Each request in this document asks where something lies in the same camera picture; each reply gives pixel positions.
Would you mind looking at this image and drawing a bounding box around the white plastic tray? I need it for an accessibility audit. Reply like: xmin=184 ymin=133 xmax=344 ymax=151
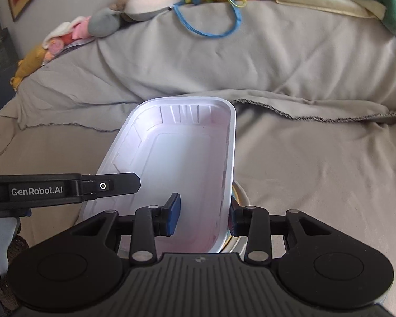
xmin=78 ymin=97 xmax=236 ymax=254

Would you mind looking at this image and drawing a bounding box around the stainless steel bowl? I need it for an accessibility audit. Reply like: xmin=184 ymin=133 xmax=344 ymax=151
xmin=221 ymin=235 xmax=247 ymax=256

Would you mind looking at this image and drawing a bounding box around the yellow rimmed white plate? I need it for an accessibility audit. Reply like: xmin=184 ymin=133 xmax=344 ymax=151
xmin=231 ymin=180 xmax=250 ymax=209

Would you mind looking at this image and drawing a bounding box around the grey sofa cover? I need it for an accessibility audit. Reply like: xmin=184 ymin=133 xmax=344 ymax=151
xmin=0 ymin=1 xmax=396 ymax=315

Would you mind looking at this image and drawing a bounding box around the pink white plush toy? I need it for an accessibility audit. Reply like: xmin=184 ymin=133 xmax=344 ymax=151
xmin=42 ymin=16 xmax=94 ymax=64

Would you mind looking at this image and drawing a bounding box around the blue elastic loop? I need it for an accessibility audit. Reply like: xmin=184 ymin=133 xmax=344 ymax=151
xmin=172 ymin=0 xmax=242 ymax=39

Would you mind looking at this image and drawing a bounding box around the white grey plush toy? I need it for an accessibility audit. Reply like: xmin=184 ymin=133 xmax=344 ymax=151
xmin=124 ymin=0 xmax=182 ymax=21

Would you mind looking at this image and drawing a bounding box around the cream cloth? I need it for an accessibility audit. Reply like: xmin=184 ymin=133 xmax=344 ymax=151
xmin=275 ymin=0 xmax=386 ymax=20

